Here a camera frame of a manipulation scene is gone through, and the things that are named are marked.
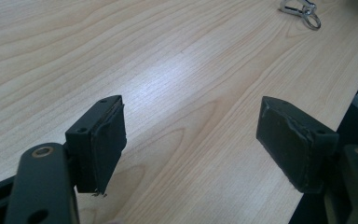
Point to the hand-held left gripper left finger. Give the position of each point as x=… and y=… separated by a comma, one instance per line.
x=96, y=146

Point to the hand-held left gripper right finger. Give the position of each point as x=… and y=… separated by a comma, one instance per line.
x=295, y=146

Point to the silver carabiner keyring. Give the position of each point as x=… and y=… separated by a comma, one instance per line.
x=304, y=11

